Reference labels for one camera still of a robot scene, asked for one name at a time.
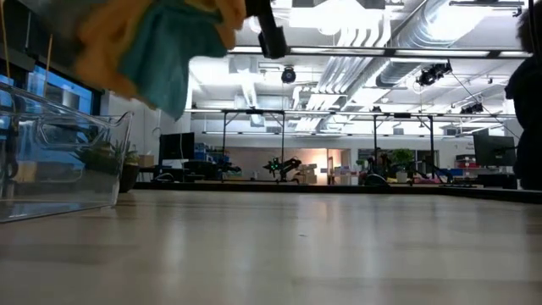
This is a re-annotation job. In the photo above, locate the teal microfiber towel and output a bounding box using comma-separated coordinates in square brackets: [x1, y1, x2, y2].
[117, 0, 230, 122]

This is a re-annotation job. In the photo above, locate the orange microfiber towel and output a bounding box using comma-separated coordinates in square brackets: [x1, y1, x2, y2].
[74, 0, 247, 101]

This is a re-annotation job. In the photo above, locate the background potted plant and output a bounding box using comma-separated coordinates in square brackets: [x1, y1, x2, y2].
[389, 147, 417, 184]

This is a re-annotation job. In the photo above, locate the succulent in dark pot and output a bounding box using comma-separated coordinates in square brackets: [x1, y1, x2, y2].
[119, 141, 141, 194]

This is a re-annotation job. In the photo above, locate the dark computer monitor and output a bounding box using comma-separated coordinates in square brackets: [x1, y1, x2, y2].
[473, 133, 517, 168]

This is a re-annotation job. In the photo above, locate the clear plastic bin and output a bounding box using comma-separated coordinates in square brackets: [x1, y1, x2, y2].
[0, 82, 135, 224]

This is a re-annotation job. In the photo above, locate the yellow extension cable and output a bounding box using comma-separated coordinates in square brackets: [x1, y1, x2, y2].
[0, 0, 55, 97]

